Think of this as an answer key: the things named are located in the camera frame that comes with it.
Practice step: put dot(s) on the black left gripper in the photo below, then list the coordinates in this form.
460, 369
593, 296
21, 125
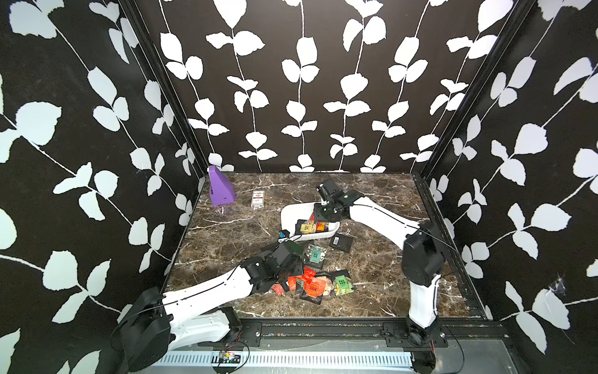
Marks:
296, 264

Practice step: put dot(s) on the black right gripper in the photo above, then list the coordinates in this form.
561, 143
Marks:
318, 213

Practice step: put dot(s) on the orange label dark tea bag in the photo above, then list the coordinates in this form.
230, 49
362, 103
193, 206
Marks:
322, 227

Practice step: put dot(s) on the black tea bag with barcode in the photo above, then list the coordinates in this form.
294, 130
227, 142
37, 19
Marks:
341, 242

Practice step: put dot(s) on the green label floral tea bag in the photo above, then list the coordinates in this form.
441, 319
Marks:
315, 257

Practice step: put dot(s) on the orange red tea bag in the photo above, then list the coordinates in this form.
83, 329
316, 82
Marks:
314, 286

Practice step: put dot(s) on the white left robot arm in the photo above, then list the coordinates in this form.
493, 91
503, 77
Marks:
159, 322

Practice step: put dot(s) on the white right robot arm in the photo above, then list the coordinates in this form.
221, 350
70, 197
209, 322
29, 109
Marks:
423, 254

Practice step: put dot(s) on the white plastic storage box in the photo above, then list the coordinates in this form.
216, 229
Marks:
293, 216

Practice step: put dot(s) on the small white card box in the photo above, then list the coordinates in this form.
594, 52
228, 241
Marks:
258, 197

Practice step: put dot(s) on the purple wedge block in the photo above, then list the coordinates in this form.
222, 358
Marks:
221, 190

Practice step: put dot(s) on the white perforated strip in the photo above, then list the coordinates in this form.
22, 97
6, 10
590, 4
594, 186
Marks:
393, 361

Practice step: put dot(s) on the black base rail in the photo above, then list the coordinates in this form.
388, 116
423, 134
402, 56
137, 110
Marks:
392, 331

